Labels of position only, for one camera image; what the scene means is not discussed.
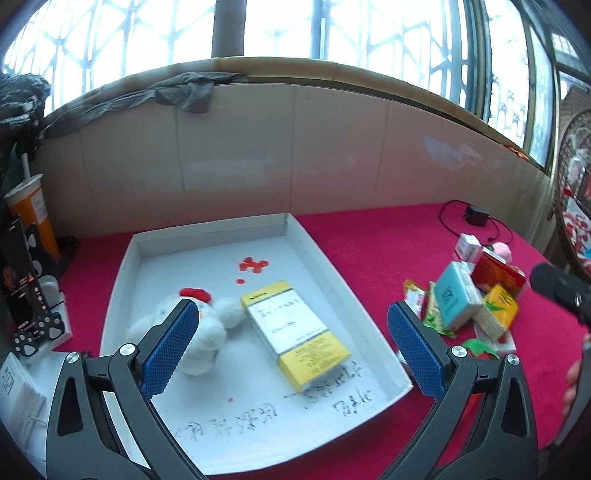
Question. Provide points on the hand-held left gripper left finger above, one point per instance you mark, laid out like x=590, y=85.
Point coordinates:
x=173, y=346

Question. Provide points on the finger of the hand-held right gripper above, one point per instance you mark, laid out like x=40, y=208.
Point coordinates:
x=556, y=284

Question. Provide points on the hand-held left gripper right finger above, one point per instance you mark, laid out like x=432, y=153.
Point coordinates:
x=415, y=350

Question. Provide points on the yellow juice box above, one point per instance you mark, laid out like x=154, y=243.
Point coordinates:
x=501, y=307

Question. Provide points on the green red plush toy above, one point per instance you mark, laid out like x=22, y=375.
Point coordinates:
x=475, y=348

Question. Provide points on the pink plush toy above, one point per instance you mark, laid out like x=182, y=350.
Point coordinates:
x=503, y=251

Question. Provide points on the white cardboard tray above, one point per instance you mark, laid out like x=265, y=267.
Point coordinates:
x=207, y=263

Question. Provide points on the small white red box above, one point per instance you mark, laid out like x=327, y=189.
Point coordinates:
x=467, y=247

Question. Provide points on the person's right hand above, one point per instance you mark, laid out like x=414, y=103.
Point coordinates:
x=573, y=383

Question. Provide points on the green snack packet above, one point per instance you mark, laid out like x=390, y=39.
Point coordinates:
x=434, y=318

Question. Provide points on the white plush chicken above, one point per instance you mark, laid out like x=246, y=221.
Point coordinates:
x=212, y=332

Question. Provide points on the red white printed cloth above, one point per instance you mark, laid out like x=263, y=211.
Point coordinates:
x=575, y=221

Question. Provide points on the black power adapter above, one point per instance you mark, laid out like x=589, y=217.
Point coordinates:
x=478, y=216

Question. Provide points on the yellow white medicine box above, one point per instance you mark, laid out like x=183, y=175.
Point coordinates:
x=286, y=327

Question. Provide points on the smartphone on paw stand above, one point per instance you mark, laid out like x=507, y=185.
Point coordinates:
x=51, y=323

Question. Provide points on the small orange object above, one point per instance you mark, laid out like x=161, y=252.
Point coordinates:
x=515, y=150

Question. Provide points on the white notepad block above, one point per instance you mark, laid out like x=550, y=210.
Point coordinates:
x=14, y=383

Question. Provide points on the black smartphone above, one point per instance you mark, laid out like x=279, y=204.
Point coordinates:
x=18, y=277

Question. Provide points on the orange paper cup with straw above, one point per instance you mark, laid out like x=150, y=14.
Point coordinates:
x=37, y=207

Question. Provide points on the grey cloth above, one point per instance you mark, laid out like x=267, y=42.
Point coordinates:
x=189, y=94

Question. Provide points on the black plastic bag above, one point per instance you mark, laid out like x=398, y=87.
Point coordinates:
x=18, y=106

